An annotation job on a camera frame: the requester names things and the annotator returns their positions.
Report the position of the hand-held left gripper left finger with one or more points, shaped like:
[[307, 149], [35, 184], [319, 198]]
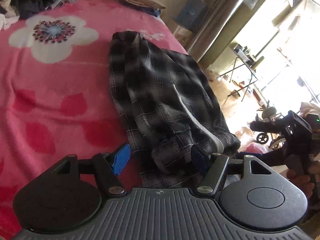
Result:
[[122, 157]]

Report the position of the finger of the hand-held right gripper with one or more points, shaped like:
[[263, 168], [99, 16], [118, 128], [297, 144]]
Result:
[[265, 126]]

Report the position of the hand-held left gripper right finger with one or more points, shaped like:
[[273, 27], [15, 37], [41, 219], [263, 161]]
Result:
[[198, 157]]

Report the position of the black white plaid pants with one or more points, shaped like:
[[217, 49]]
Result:
[[162, 100]]

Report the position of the clothes drying rack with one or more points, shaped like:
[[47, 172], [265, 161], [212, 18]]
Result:
[[305, 5]]

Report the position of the person's right hand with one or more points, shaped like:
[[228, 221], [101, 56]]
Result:
[[303, 183]]

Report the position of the wheelchair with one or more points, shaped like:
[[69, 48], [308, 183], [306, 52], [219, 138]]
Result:
[[268, 112]]

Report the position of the pink bag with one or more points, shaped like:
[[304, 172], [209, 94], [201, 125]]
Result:
[[256, 147]]

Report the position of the folding table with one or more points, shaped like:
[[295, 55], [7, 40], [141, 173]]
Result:
[[246, 60]]

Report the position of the pink floral blanket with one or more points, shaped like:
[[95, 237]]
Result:
[[62, 92]]

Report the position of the beige curtain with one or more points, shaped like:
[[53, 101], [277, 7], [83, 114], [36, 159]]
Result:
[[225, 22]]

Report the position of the white water dispenser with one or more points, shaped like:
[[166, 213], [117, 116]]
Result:
[[180, 33]]

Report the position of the folded dark blue garment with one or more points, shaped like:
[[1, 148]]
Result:
[[155, 12]]

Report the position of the white garment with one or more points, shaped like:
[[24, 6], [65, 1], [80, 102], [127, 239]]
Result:
[[6, 22]]

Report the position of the dark navy garment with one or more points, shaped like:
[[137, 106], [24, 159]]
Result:
[[32, 0]]

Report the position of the crumpled beige garment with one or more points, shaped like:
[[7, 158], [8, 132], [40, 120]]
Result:
[[6, 2]]

